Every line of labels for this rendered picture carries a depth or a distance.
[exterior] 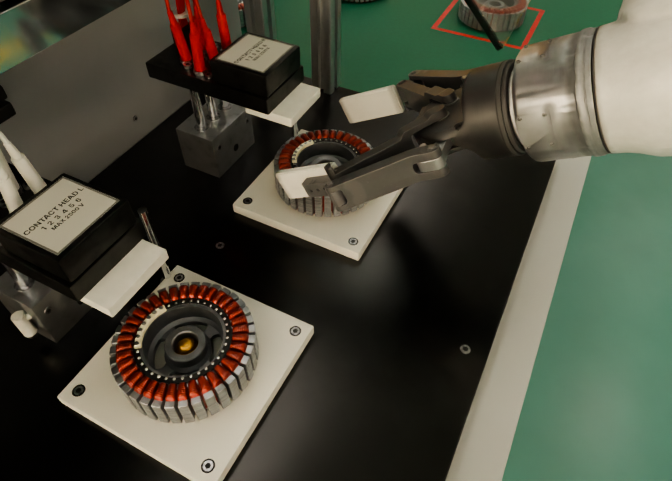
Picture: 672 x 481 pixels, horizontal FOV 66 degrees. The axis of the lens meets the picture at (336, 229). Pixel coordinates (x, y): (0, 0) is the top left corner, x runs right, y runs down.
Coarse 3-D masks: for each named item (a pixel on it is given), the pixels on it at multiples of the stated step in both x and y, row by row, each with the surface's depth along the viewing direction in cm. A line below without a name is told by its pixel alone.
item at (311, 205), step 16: (288, 144) 57; (304, 144) 57; (320, 144) 58; (336, 144) 58; (352, 144) 57; (368, 144) 58; (288, 160) 55; (304, 160) 58; (320, 160) 57; (336, 160) 57; (304, 208) 54; (320, 208) 53; (352, 208) 54
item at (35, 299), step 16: (0, 288) 43; (16, 288) 43; (32, 288) 43; (48, 288) 43; (16, 304) 43; (32, 304) 42; (48, 304) 43; (64, 304) 45; (80, 304) 47; (32, 320) 44; (48, 320) 44; (64, 320) 46; (48, 336) 45
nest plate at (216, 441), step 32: (160, 288) 48; (256, 320) 46; (288, 320) 46; (160, 352) 44; (288, 352) 44; (96, 384) 42; (256, 384) 42; (96, 416) 40; (128, 416) 40; (224, 416) 40; (256, 416) 40; (160, 448) 39; (192, 448) 39; (224, 448) 39; (192, 480) 38
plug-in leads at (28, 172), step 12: (0, 132) 35; (12, 144) 36; (0, 156) 38; (12, 156) 36; (24, 156) 37; (0, 168) 35; (24, 168) 37; (0, 180) 36; (12, 180) 36; (36, 180) 38; (12, 192) 36; (36, 192) 39; (12, 204) 37
